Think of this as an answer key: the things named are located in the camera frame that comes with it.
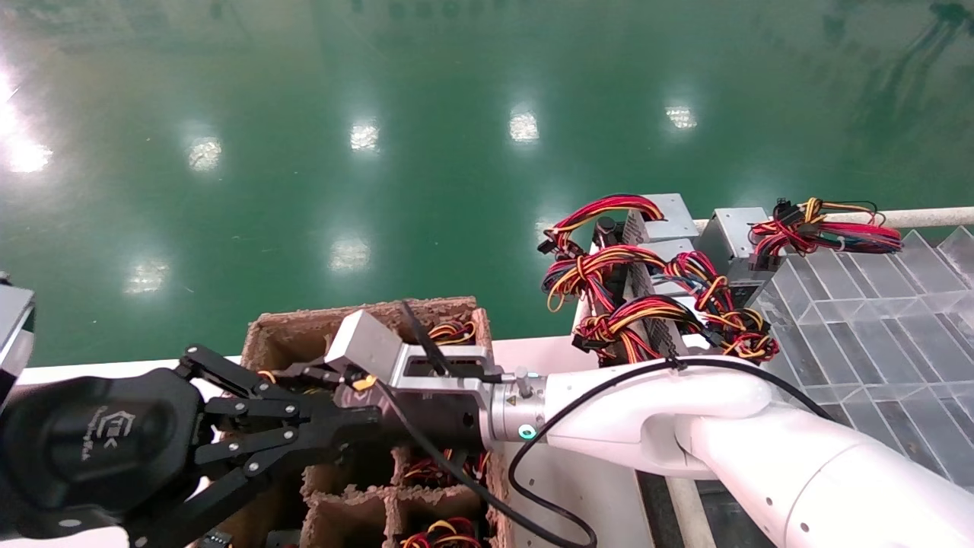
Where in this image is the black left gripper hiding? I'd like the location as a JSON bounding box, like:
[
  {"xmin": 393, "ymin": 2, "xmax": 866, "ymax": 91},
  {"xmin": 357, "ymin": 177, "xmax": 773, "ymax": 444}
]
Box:
[{"xmin": 0, "ymin": 346, "xmax": 381, "ymax": 545}]

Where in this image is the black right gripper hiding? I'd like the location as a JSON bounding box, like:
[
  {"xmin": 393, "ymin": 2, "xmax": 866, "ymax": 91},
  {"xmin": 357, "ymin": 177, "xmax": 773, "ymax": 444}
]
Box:
[{"xmin": 272, "ymin": 365, "xmax": 488, "ymax": 451}]

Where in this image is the brown cardboard divider box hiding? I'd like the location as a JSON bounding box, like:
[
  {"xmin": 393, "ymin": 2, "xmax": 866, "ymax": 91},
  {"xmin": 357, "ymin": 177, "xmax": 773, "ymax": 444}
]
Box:
[{"xmin": 205, "ymin": 295, "xmax": 511, "ymax": 548}]

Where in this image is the grey power supply unit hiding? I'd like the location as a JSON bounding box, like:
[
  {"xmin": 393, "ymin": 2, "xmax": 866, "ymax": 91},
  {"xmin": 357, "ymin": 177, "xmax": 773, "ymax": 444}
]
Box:
[{"xmin": 326, "ymin": 308, "xmax": 499, "ymax": 385}]

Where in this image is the clear plastic divider tray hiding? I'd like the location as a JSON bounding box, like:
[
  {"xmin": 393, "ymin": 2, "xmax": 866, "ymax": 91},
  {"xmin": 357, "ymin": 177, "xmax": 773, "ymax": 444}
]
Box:
[{"xmin": 750, "ymin": 227, "xmax": 974, "ymax": 488}]

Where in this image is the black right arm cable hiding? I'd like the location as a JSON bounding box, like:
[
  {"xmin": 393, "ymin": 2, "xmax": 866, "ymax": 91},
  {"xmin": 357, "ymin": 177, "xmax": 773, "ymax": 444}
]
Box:
[{"xmin": 365, "ymin": 301, "xmax": 834, "ymax": 548}]

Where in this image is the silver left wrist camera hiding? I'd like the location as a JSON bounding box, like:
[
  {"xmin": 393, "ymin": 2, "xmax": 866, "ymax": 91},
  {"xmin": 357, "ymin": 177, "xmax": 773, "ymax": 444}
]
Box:
[{"xmin": 0, "ymin": 283, "xmax": 37, "ymax": 404}]

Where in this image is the black cart frame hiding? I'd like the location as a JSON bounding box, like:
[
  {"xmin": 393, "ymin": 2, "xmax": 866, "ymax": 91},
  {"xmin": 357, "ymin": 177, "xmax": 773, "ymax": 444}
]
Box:
[{"xmin": 635, "ymin": 470, "xmax": 762, "ymax": 548}]

